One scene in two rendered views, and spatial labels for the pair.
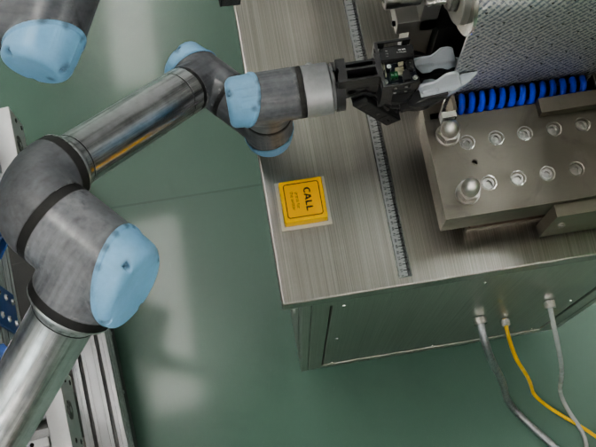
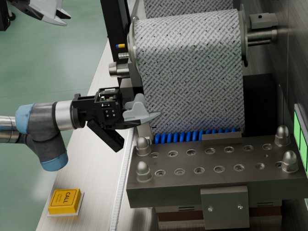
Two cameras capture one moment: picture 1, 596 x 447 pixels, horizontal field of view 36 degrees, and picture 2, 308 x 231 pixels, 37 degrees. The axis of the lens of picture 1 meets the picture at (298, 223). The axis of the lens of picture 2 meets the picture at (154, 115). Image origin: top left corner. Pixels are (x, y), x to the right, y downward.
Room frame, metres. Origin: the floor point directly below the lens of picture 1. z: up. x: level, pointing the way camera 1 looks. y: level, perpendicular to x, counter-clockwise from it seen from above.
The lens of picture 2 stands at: (-0.31, -0.55, 1.70)
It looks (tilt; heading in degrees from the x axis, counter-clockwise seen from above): 32 degrees down; 18
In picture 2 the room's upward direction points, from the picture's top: 10 degrees counter-clockwise
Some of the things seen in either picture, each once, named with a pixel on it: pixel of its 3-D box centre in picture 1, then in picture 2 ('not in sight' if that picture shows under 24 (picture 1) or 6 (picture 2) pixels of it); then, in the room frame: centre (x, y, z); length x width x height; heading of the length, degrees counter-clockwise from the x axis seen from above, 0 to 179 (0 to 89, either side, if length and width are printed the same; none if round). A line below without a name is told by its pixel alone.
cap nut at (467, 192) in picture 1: (470, 188); (143, 169); (0.43, -0.25, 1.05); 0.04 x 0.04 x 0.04
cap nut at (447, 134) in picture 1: (450, 129); (142, 144); (0.53, -0.23, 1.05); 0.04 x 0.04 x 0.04
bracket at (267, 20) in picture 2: not in sight; (263, 19); (0.70, -0.51, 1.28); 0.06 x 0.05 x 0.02; 99
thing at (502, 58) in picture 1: (535, 56); (194, 103); (0.62, -0.35, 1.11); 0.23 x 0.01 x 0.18; 99
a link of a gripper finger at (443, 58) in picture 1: (444, 58); (142, 103); (0.61, -0.21, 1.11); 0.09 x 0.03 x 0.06; 100
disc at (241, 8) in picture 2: not in sight; (243, 35); (0.70, -0.46, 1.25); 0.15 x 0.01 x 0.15; 9
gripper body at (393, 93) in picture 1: (374, 78); (99, 110); (0.58, -0.11, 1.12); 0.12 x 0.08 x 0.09; 99
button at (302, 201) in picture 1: (302, 201); (64, 200); (0.46, -0.01, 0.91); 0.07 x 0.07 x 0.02; 9
